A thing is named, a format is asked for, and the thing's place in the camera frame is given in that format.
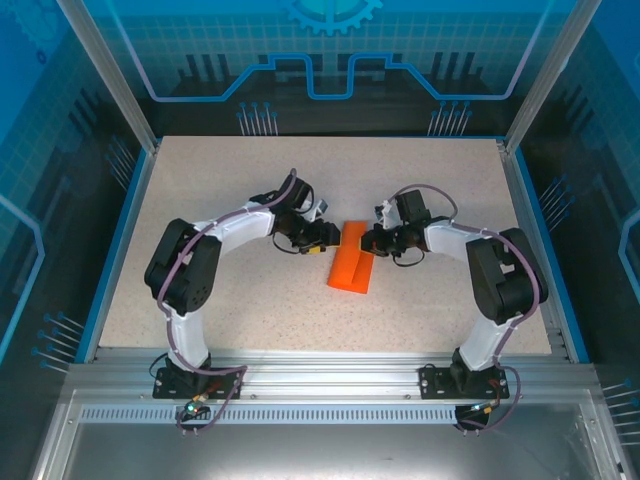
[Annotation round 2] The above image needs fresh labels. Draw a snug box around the blue table edge strip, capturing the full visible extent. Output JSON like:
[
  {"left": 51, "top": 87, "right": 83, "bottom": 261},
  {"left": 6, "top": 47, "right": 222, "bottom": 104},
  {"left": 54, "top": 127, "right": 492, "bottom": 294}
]
[
  {"left": 512, "top": 147, "right": 591, "bottom": 364},
  {"left": 74, "top": 147, "right": 161, "bottom": 364}
]

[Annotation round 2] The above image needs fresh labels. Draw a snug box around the grey metal tray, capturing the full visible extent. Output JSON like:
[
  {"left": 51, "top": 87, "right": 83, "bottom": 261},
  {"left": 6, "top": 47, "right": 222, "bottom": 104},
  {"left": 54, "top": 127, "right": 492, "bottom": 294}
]
[{"left": 29, "top": 389, "right": 631, "bottom": 480}]

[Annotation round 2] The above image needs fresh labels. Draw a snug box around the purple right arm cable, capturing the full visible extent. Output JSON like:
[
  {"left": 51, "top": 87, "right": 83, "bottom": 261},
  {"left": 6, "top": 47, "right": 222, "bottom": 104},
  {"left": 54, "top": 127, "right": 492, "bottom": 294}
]
[{"left": 392, "top": 183, "right": 546, "bottom": 436}]

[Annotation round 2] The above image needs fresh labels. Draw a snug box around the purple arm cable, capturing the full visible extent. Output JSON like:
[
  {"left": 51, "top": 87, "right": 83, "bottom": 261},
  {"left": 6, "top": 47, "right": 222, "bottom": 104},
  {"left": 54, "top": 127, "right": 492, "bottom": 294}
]
[
  {"left": 157, "top": 169, "right": 301, "bottom": 436},
  {"left": 392, "top": 183, "right": 546, "bottom": 436}
]

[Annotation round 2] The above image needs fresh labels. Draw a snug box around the aluminium side rail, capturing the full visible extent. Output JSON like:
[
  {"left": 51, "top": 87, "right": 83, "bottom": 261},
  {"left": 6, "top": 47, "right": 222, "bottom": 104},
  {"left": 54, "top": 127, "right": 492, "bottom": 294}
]
[{"left": 497, "top": 139, "right": 571, "bottom": 361}]

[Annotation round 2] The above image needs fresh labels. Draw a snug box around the aluminium frame rail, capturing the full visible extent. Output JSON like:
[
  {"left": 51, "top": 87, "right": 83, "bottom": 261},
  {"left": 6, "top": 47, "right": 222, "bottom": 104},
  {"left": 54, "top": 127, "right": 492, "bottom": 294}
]
[{"left": 64, "top": 348, "right": 601, "bottom": 401}]

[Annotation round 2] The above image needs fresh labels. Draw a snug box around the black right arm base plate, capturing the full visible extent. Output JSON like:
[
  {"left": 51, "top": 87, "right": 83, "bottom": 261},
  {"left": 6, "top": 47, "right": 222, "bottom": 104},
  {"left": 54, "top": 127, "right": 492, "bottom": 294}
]
[{"left": 418, "top": 363, "right": 509, "bottom": 401}]

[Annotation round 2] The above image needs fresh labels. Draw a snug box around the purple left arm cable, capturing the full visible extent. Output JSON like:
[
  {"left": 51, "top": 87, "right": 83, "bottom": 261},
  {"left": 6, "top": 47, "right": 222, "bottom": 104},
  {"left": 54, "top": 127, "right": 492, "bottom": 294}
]
[{"left": 157, "top": 169, "right": 301, "bottom": 436}]

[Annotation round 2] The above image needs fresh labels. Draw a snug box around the slotted metal cable duct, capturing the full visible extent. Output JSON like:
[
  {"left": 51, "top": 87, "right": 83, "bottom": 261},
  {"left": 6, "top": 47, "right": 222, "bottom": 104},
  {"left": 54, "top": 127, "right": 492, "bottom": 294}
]
[{"left": 78, "top": 405, "right": 501, "bottom": 426}]

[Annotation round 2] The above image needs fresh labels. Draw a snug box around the cable connector with green light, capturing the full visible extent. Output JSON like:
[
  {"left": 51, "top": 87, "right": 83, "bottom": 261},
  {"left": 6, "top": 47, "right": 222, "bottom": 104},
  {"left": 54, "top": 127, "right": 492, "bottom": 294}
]
[
  {"left": 179, "top": 393, "right": 211, "bottom": 419},
  {"left": 467, "top": 397, "right": 504, "bottom": 416}
]

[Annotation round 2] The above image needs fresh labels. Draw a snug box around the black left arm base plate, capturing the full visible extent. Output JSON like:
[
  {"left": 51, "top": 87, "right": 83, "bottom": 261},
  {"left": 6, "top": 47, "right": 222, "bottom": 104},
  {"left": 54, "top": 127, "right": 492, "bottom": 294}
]
[{"left": 153, "top": 366, "right": 245, "bottom": 401}]

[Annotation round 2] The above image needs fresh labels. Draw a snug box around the aluminium frame post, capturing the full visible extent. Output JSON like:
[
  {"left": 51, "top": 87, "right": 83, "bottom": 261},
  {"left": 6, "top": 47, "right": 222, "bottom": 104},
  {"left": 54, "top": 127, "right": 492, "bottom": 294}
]
[
  {"left": 54, "top": 0, "right": 161, "bottom": 154},
  {"left": 502, "top": 0, "right": 596, "bottom": 154}
]

